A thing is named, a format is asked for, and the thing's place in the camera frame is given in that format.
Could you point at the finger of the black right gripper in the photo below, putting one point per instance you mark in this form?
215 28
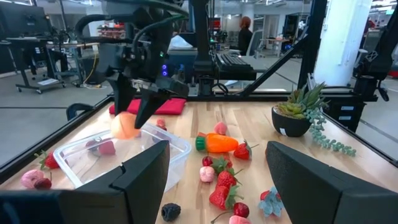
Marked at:
152 96
122 93

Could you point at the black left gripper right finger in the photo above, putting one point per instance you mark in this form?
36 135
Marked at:
326 202

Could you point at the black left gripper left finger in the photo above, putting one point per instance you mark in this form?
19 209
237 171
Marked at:
130 199

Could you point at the red toy raspberry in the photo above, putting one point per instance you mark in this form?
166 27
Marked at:
163 127
160 122

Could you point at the orange-pink toy peach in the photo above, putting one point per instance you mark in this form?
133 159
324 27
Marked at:
122 126

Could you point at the black toy blackberry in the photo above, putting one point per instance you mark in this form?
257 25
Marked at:
171 212

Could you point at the red strawberry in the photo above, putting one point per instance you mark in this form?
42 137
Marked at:
221 164
219 197
242 151
106 148
226 180
271 202
49 161

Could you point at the dark red cherry with stem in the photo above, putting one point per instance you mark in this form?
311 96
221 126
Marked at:
241 210
43 184
92 145
207 161

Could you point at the clear plastic tupperware container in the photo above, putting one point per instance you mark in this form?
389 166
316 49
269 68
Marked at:
71 155

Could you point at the pink toy raspberry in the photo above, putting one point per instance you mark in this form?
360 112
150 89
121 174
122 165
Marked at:
206 174
29 179
220 128

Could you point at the orange toy carrot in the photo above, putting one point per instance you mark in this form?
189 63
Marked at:
217 143

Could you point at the pink peach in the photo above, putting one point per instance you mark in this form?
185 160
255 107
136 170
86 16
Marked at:
237 220

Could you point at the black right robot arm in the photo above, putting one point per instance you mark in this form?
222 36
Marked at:
124 7

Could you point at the black background robot arm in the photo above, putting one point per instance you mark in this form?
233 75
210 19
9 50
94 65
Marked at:
379 53

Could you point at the red folded towel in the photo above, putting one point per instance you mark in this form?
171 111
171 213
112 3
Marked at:
174 107

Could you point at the black table clamp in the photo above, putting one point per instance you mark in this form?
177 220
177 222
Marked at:
77 109

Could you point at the shelf with red bins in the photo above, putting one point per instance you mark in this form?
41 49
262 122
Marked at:
112 31

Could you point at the wooden-top work table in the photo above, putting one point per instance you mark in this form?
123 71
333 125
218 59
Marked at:
71 46

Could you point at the black computer keyboard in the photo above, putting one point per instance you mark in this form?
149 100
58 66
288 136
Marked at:
233 60

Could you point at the potted succulent, black pot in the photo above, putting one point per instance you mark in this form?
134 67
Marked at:
289 124

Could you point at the black box, white labels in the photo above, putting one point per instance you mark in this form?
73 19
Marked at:
345 115

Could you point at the black rolling desk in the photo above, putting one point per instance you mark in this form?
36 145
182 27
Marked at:
34 62

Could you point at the person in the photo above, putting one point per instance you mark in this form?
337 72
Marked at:
245 37

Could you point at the grey office chair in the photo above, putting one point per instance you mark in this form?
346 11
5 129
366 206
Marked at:
256 42

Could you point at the black desk monitor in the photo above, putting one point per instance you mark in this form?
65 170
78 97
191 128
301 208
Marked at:
21 18

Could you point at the black aluminium rig frame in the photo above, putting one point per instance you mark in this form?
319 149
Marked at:
202 31

